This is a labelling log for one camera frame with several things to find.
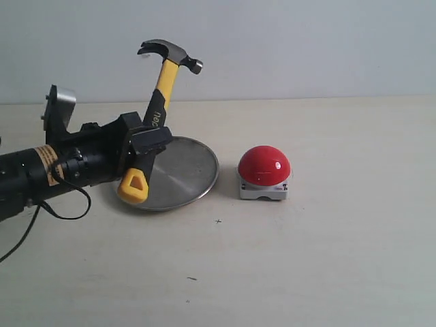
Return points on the red dome button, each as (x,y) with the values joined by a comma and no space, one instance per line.
(263,173)

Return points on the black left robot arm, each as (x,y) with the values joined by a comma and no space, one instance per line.
(30,176)

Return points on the yellow black claw hammer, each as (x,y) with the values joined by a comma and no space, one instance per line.
(134,188)

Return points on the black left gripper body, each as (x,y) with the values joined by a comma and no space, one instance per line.
(92,155)

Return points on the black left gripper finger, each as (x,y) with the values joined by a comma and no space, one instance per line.
(129,124)
(147,144)

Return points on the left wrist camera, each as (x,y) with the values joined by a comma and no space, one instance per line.
(60,103)

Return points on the round steel plate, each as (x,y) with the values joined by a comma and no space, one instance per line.
(185,172)

